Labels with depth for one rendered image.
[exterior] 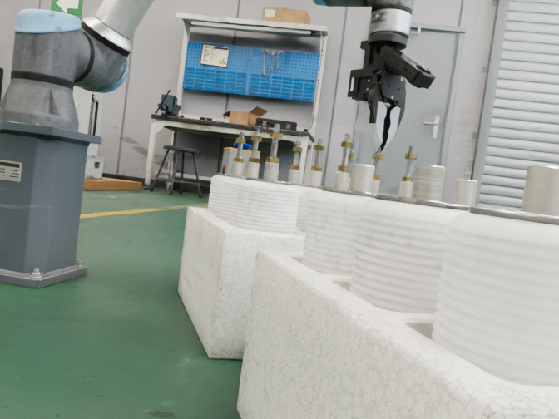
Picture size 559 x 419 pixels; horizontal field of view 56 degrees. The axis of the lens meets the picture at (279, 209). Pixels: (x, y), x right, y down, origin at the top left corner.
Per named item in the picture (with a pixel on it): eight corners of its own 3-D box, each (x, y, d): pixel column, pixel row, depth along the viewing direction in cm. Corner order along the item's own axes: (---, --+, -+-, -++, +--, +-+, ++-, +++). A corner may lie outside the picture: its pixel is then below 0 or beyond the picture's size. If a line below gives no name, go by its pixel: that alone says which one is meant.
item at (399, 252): (362, 471, 35) (399, 203, 34) (313, 406, 44) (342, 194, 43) (483, 467, 38) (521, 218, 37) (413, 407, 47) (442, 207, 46)
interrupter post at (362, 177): (353, 198, 50) (358, 163, 50) (343, 196, 52) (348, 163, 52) (375, 200, 51) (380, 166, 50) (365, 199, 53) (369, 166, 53)
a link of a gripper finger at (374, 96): (378, 126, 98) (386, 81, 98) (386, 126, 97) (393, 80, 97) (362, 121, 95) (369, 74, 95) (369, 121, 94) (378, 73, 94)
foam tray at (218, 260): (208, 359, 72) (225, 229, 71) (176, 292, 109) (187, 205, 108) (450, 364, 84) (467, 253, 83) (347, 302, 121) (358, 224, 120)
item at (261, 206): (284, 295, 86) (298, 186, 85) (287, 309, 77) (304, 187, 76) (225, 288, 86) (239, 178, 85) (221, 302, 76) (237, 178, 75)
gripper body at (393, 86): (371, 107, 105) (379, 46, 105) (406, 106, 99) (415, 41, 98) (345, 100, 100) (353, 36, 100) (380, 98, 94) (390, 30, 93)
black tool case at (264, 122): (256, 130, 559) (257, 120, 559) (295, 134, 560) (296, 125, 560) (254, 126, 525) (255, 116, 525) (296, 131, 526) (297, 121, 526)
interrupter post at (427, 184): (418, 208, 39) (425, 164, 38) (402, 205, 41) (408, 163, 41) (447, 212, 39) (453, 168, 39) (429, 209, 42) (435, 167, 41)
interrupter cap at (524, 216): (535, 229, 24) (537, 214, 24) (441, 213, 31) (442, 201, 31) (659, 244, 26) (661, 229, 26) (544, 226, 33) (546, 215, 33)
